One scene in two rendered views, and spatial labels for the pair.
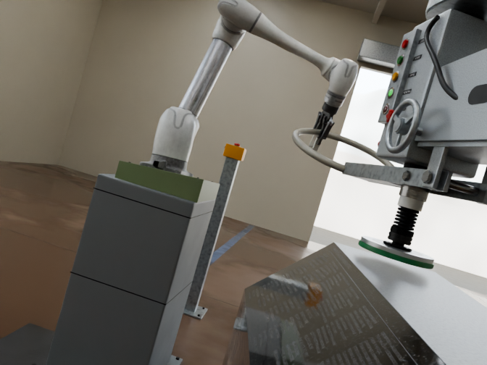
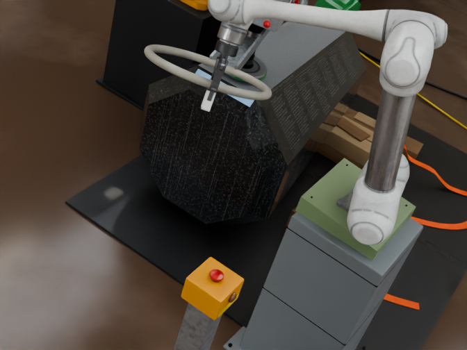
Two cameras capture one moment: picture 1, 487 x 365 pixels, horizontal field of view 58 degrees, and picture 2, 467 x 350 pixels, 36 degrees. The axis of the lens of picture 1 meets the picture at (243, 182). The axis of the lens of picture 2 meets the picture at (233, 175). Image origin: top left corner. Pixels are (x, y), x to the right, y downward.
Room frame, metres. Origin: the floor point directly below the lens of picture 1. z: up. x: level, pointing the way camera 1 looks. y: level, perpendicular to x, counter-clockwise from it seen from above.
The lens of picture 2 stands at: (4.10, 0.47, 2.47)
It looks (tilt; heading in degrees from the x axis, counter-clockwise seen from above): 37 degrees down; 197
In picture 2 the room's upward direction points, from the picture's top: 18 degrees clockwise
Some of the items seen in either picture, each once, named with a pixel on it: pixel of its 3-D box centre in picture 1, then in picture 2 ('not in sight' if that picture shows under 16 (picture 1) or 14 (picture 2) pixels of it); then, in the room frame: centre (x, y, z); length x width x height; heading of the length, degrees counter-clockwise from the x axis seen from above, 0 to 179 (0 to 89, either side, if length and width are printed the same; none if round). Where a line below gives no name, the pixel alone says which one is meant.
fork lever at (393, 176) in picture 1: (399, 177); (249, 33); (1.42, -0.48, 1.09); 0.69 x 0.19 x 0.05; 9
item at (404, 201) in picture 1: (410, 202); not in sight; (1.32, -0.49, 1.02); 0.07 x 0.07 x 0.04
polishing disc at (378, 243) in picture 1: (396, 248); (244, 65); (1.32, -0.49, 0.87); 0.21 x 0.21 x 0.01
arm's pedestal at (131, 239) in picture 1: (137, 277); (326, 289); (1.86, 0.32, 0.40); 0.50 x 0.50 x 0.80; 82
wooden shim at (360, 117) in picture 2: not in sight; (372, 123); (-0.10, 0.00, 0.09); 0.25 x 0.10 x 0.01; 88
